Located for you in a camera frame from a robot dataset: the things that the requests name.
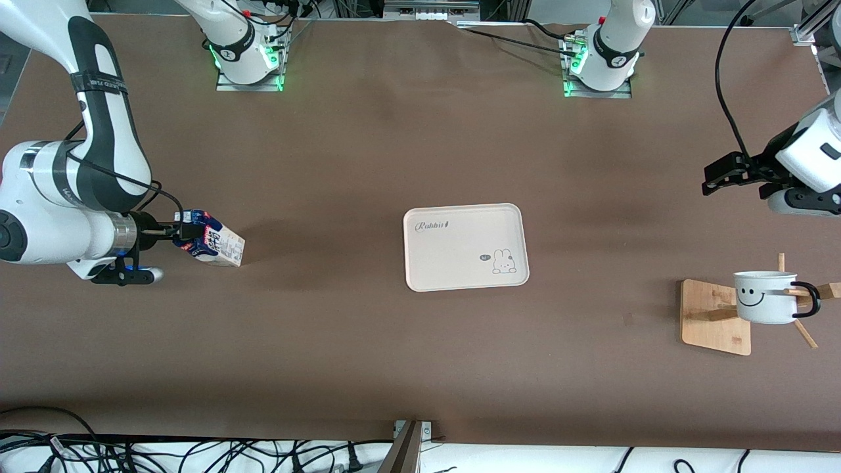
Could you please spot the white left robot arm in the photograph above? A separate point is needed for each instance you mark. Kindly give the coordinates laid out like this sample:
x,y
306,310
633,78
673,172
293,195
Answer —
x,y
617,39

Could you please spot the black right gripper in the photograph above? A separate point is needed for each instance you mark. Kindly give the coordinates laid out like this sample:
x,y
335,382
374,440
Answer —
x,y
146,232

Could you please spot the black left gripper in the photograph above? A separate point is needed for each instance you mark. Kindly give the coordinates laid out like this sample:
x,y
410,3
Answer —
x,y
761,167

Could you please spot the aluminium profile post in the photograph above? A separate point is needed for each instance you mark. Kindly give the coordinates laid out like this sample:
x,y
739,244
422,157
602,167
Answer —
x,y
404,453

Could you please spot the wooden mug tree stand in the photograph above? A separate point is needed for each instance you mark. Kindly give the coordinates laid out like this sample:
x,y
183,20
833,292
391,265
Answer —
x,y
709,335

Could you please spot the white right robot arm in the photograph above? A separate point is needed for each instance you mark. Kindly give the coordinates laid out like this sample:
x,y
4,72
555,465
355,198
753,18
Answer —
x,y
39,197

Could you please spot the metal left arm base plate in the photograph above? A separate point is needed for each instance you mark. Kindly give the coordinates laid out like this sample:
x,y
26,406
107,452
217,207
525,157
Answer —
x,y
621,94

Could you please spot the aluminium frame rail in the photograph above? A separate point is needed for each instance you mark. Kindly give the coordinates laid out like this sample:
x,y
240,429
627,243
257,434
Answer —
x,y
815,26

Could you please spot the grey metal device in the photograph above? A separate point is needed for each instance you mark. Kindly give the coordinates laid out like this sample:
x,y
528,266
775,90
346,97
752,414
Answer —
x,y
430,8

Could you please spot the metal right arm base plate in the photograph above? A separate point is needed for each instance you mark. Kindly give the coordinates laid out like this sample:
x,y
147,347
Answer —
x,y
227,86

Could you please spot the blue white milk carton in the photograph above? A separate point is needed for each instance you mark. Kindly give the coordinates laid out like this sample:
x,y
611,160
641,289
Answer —
x,y
227,249

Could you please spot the white tray with rabbit print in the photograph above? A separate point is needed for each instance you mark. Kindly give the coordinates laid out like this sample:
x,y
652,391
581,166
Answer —
x,y
460,256

